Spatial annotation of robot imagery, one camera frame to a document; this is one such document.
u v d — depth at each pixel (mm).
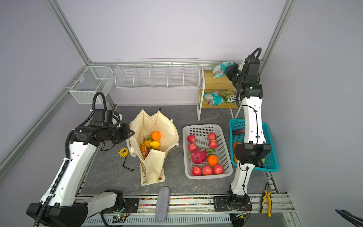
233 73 647
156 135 891
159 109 1192
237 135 1006
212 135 957
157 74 1070
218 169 806
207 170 801
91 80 1001
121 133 627
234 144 907
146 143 894
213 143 913
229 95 1019
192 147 903
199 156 827
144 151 841
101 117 523
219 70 754
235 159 567
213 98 991
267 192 770
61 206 368
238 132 993
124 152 913
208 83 870
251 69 532
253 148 482
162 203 723
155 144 887
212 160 841
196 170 807
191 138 948
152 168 767
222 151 865
